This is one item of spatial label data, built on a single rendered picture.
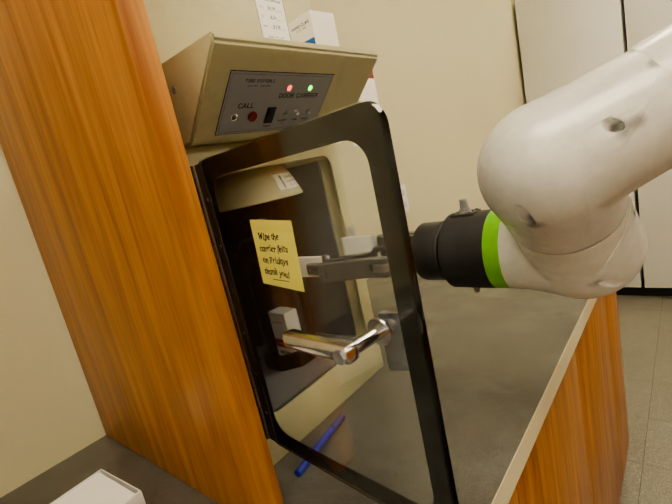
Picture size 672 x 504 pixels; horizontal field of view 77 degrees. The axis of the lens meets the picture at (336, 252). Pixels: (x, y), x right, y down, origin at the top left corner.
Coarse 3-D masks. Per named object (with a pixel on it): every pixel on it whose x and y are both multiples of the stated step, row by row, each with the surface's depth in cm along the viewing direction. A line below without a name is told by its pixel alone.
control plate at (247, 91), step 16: (240, 80) 50; (256, 80) 52; (272, 80) 53; (288, 80) 56; (304, 80) 58; (320, 80) 60; (224, 96) 50; (240, 96) 51; (256, 96) 53; (272, 96) 55; (288, 96) 58; (304, 96) 60; (320, 96) 63; (224, 112) 51; (240, 112) 53; (256, 112) 55; (288, 112) 60; (304, 112) 63; (224, 128) 53; (240, 128) 55; (256, 128) 58; (272, 128) 60
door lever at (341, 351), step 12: (372, 324) 37; (384, 324) 36; (288, 336) 39; (300, 336) 38; (312, 336) 37; (324, 336) 36; (360, 336) 35; (372, 336) 35; (384, 336) 36; (300, 348) 38; (312, 348) 36; (324, 348) 35; (336, 348) 34; (348, 348) 33; (360, 348) 34; (336, 360) 34; (348, 360) 33
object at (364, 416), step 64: (320, 128) 35; (384, 128) 30; (256, 192) 44; (320, 192) 37; (384, 192) 32; (256, 256) 48; (320, 256) 40; (384, 256) 34; (256, 320) 53; (320, 320) 43; (384, 320) 36; (320, 384) 46; (384, 384) 39; (320, 448) 51; (384, 448) 41
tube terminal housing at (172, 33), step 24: (144, 0) 50; (168, 0) 52; (192, 0) 55; (216, 0) 58; (240, 0) 61; (288, 0) 68; (168, 24) 52; (192, 24) 55; (216, 24) 58; (240, 24) 61; (168, 48) 52; (216, 144) 57; (240, 144) 60
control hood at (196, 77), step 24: (192, 48) 46; (216, 48) 45; (240, 48) 47; (264, 48) 49; (288, 48) 52; (312, 48) 55; (336, 48) 59; (168, 72) 50; (192, 72) 47; (216, 72) 47; (312, 72) 58; (336, 72) 62; (360, 72) 66; (192, 96) 48; (216, 96) 49; (336, 96) 66; (192, 120) 50; (216, 120) 51; (192, 144) 52
